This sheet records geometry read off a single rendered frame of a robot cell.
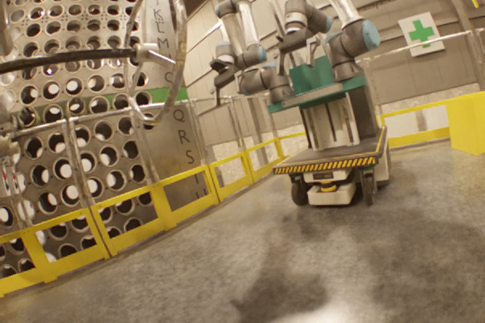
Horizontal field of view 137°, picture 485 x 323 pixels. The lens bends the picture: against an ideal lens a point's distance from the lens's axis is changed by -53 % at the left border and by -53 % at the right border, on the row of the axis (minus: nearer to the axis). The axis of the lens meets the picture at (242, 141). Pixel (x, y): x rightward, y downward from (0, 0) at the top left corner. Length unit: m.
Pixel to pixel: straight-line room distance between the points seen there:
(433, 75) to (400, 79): 1.18
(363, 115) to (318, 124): 0.34
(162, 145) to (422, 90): 6.84
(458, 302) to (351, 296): 0.36
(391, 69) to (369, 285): 6.63
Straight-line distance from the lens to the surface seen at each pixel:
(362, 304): 0.73
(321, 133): 1.47
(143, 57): 0.54
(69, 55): 0.51
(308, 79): 1.40
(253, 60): 1.11
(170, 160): 2.61
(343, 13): 1.15
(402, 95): 6.94
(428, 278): 0.81
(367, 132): 1.51
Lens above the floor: 0.59
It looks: 3 degrees down
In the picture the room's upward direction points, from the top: 15 degrees counter-clockwise
